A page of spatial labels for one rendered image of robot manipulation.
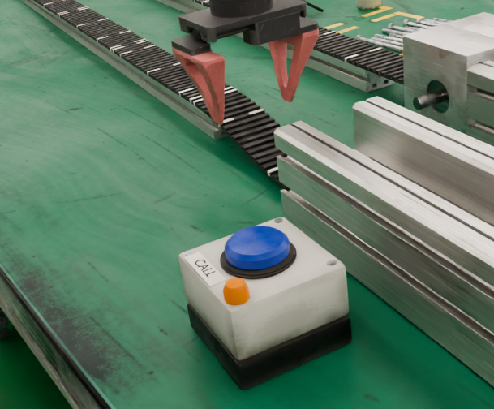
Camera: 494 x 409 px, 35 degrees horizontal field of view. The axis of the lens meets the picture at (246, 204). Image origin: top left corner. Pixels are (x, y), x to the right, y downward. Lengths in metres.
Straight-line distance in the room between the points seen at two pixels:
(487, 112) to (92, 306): 0.36
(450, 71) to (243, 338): 0.36
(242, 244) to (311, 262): 0.04
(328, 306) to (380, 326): 0.05
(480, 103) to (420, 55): 0.08
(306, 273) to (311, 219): 0.13
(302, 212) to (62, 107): 0.47
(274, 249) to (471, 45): 0.33
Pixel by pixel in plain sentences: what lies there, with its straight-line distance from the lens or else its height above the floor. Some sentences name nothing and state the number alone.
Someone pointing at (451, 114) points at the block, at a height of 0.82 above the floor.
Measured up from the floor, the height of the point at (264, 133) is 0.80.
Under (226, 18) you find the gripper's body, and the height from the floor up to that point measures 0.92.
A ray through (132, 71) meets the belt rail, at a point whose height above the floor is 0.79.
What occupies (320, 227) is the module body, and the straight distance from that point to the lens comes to 0.58.
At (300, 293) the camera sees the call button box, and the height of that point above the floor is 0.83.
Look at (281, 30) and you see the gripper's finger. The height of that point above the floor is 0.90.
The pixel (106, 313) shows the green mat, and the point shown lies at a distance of 0.57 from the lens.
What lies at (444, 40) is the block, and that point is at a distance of 0.74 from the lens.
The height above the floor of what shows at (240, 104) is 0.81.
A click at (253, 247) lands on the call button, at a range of 0.47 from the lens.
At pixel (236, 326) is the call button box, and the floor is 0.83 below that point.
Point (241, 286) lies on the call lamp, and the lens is 0.44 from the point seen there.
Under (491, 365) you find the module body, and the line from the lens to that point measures 0.47.
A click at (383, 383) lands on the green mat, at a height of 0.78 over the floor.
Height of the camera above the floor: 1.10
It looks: 28 degrees down
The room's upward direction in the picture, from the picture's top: 8 degrees counter-clockwise
